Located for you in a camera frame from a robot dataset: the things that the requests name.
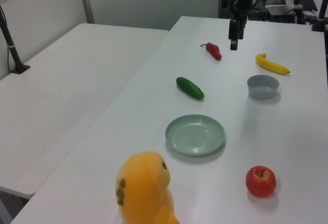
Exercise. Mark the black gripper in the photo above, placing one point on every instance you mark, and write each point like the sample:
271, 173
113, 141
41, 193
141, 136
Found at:
239, 4

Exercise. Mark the yellow banana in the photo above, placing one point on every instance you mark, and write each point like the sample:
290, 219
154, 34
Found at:
269, 65

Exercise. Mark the pale green plate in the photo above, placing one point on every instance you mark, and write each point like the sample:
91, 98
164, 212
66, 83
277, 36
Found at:
194, 137

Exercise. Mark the black flat device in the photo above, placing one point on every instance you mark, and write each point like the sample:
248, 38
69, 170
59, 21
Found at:
279, 10

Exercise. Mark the green cucumber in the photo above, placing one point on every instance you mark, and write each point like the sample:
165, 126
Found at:
189, 88

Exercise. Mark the grey partition frame post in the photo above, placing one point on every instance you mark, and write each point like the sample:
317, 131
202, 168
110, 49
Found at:
85, 1

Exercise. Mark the orange plush toy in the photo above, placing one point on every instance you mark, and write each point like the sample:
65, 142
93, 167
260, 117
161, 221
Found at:
143, 183

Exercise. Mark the red chili pepper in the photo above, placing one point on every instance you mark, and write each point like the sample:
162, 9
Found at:
214, 51

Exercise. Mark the white side table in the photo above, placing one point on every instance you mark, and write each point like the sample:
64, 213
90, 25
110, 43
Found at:
64, 93

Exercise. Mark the black camera pole with base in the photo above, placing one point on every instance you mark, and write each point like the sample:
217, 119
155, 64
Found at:
12, 52

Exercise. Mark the grey bowl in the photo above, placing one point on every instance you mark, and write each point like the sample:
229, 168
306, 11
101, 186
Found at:
258, 94

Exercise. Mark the black clamped camera pole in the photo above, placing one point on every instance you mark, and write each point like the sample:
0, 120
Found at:
321, 11

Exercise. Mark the red apple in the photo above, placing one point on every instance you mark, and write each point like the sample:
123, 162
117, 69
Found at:
258, 185

